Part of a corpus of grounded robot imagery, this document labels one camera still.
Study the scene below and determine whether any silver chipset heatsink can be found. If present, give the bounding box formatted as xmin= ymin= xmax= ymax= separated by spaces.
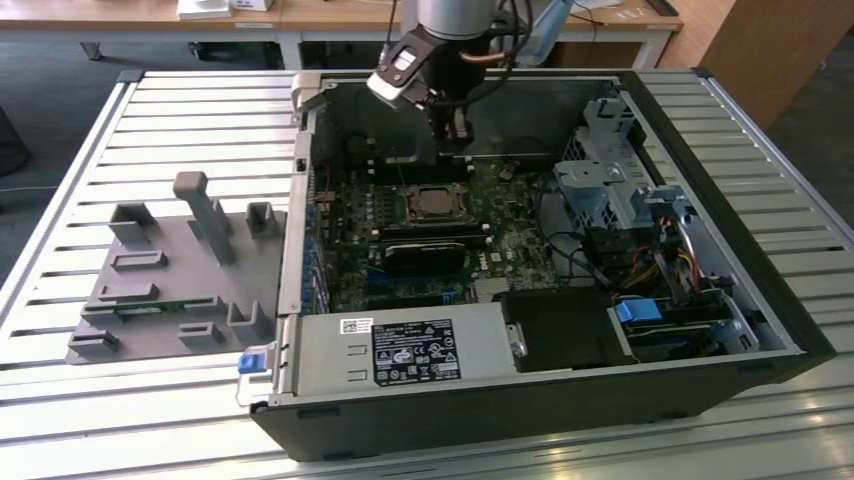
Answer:
xmin=472 ymin=278 xmax=513 ymax=303

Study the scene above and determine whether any grey parts rack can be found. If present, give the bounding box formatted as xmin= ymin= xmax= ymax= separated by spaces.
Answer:
xmin=63 ymin=169 xmax=293 ymax=366

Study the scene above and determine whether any silver power supply with label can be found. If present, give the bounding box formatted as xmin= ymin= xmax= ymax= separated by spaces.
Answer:
xmin=270 ymin=302 xmax=529 ymax=401

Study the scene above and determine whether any metal drive cage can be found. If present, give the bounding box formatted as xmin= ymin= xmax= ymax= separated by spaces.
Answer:
xmin=553 ymin=97 xmax=700 ymax=236

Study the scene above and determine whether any wooden desk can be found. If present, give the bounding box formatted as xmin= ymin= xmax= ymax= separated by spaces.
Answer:
xmin=279 ymin=0 xmax=686 ymax=71
xmin=0 ymin=0 xmax=287 ymax=62

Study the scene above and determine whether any CPU socket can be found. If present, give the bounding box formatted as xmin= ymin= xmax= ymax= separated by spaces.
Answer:
xmin=398 ymin=182 xmax=480 ymax=227

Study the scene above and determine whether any green RAM stick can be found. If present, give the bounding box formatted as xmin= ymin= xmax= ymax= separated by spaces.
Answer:
xmin=114 ymin=298 xmax=219 ymax=319

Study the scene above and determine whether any black plastic cover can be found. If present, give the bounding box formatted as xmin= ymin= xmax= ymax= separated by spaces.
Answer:
xmin=497 ymin=287 xmax=636 ymax=374

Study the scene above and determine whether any wooden cabinet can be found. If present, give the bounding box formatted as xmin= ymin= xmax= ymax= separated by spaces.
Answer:
xmin=657 ymin=0 xmax=854 ymax=132

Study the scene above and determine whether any black open PC case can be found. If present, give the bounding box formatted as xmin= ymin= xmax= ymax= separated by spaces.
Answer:
xmin=247 ymin=68 xmax=840 ymax=461

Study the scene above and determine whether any black graphics card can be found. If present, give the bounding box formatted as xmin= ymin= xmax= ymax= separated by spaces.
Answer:
xmin=381 ymin=241 xmax=469 ymax=277

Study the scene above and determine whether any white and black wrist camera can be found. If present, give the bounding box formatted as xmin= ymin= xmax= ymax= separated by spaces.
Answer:
xmin=365 ymin=30 xmax=447 ymax=112

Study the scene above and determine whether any metal socket cover frame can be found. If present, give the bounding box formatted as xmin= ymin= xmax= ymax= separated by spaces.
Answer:
xmin=399 ymin=183 xmax=477 ymax=226

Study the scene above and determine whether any pale blue teach pendant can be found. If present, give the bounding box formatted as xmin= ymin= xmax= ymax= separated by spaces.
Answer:
xmin=526 ymin=0 xmax=576 ymax=66

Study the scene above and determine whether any yellow red black wire bundle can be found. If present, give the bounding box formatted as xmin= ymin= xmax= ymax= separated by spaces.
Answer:
xmin=624 ymin=212 xmax=706 ymax=301

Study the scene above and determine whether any green motherboard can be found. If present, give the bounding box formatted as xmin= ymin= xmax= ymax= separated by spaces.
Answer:
xmin=303 ymin=149 xmax=569 ymax=314

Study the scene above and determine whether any RAM slot with black latches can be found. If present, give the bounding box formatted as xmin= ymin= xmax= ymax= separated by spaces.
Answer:
xmin=381 ymin=223 xmax=484 ymax=235
xmin=373 ymin=173 xmax=470 ymax=184
xmin=377 ymin=232 xmax=488 ymax=246

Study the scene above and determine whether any blue disk carrier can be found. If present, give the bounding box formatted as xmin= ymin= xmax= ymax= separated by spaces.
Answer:
xmin=613 ymin=298 xmax=664 ymax=327

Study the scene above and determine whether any RAM slot with white latches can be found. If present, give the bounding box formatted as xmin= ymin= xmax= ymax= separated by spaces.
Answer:
xmin=383 ymin=154 xmax=468 ymax=164

